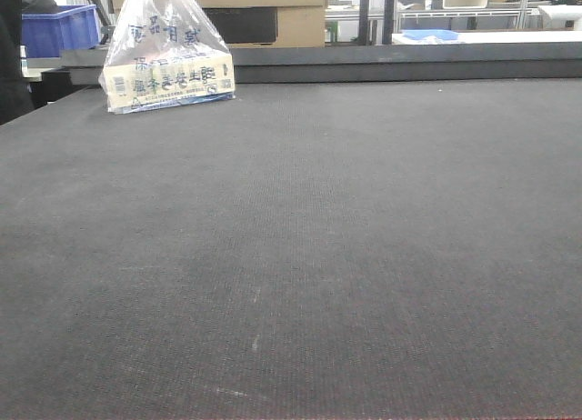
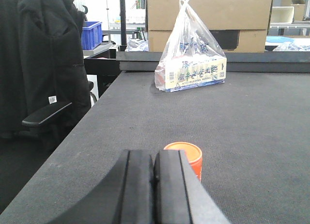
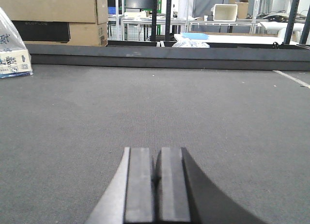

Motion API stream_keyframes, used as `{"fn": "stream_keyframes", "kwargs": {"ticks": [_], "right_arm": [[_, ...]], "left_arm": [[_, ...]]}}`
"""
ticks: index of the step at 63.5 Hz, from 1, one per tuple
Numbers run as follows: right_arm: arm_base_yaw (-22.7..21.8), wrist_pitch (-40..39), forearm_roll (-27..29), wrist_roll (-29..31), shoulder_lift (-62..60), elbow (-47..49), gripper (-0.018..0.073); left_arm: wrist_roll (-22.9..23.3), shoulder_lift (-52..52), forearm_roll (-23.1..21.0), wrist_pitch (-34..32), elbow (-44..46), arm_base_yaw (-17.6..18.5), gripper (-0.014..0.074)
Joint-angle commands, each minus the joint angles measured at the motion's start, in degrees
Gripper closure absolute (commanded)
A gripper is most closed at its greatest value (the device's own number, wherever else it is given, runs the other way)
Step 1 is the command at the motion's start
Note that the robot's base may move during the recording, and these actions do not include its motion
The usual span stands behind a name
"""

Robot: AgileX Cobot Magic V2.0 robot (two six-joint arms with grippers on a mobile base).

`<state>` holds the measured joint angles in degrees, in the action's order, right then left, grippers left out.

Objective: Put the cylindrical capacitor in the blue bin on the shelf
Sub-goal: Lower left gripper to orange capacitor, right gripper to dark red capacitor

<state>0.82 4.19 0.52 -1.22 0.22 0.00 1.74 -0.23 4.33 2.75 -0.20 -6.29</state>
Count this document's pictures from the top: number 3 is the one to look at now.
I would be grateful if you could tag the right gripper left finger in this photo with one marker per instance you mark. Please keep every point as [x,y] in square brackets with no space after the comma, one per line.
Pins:
[129,198]

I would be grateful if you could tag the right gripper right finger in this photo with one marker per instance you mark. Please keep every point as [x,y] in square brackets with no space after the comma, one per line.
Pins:
[186,195]

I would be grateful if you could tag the white plastic bin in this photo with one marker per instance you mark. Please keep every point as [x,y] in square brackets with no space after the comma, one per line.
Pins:
[224,12]

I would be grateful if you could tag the crumpled clear plastic bag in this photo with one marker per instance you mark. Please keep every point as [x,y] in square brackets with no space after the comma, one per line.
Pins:
[188,43]

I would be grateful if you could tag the blue flat tray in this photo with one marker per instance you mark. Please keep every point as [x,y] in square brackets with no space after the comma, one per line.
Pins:
[195,35]

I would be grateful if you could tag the white background table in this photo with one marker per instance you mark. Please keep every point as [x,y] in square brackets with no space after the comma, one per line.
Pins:
[241,39]

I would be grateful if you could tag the white box in plastic bag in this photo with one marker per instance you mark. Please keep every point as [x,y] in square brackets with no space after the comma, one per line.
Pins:
[15,59]

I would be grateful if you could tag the large cardboard box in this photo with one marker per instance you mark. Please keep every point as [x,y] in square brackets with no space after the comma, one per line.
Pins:
[59,22]

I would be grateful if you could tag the small open cardboard box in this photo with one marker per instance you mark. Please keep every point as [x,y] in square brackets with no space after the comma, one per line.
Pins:
[242,9]

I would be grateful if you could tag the black vertical post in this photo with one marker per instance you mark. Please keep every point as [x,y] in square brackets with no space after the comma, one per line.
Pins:
[168,20]

